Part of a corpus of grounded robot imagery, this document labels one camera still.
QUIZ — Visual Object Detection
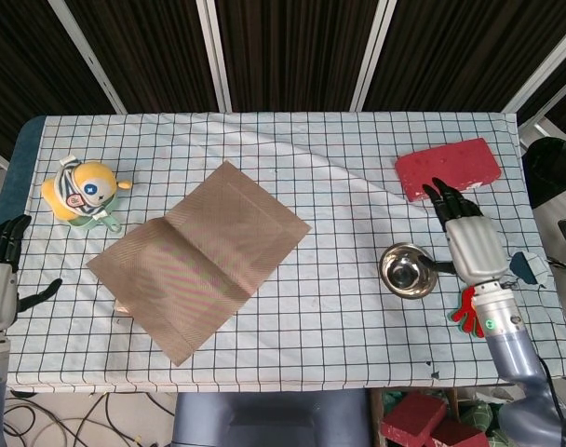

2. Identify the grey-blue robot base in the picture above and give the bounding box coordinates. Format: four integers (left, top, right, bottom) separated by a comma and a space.
171, 388, 375, 447

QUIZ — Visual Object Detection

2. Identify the dark slatted partition panel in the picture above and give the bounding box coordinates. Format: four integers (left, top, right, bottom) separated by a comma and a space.
215, 0, 382, 113
518, 46, 566, 141
61, 0, 219, 113
0, 0, 119, 159
364, 0, 566, 113

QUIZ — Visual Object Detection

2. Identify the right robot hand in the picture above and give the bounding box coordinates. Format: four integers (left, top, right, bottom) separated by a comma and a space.
416, 178, 508, 286

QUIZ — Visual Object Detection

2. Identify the red green hand clapper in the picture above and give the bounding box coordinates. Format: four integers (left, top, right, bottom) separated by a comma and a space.
449, 286, 487, 338

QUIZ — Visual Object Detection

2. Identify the white partition post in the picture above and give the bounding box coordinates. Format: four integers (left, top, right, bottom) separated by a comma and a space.
47, 0, 128, 114
350, 0, 399, 112
503, 20, 566, 114
195, 0, 233, 113

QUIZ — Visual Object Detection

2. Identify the red brick with white chips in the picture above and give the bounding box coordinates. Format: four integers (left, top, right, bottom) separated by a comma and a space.
394, 137, 503, 203

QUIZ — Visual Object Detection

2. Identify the white checkered tablecloth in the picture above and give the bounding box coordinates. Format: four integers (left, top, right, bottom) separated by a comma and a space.
0, 111, 566, 392

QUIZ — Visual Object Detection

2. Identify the yellow plush toy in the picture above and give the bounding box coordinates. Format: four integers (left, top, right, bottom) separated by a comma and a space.
41, 156, 134, 221

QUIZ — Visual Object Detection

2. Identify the stainless steel bowl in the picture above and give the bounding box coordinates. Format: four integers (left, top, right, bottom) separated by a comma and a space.
378, 241, 438, 299

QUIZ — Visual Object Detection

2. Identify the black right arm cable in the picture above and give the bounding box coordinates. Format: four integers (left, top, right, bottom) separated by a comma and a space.
536, 356, 566, 423

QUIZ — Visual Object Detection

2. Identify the green patterned cushion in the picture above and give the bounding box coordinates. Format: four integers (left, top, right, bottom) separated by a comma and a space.
459, 398, 507, 447

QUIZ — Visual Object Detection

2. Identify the brown woven placemat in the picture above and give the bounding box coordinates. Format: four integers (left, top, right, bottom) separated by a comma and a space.
86, 160, 312, 369

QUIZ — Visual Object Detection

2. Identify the black floor cable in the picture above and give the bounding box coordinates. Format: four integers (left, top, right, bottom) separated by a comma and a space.
3, 393, 177, 447

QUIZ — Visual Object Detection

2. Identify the black plastic bag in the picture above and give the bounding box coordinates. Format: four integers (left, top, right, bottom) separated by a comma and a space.
520, 137, 566, 210

